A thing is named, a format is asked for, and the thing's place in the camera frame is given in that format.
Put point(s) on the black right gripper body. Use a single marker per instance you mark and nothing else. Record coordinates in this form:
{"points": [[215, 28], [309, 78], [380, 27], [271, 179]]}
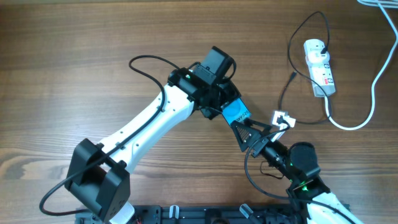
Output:
{"points": [[259, 149]]}

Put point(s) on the white charger plug adapter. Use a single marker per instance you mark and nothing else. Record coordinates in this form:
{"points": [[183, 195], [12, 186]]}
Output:
{"points": [[313, 53]]}

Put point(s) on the white power strip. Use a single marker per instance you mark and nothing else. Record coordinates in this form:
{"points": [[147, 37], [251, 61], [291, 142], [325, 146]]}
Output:
{"points": [[324, 82]]}

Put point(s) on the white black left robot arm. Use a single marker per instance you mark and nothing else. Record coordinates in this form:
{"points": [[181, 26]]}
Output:
{"points": [[99, 174]]}

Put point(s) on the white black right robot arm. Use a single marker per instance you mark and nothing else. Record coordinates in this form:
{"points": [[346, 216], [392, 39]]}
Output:
{"points": [[307, 194]]}

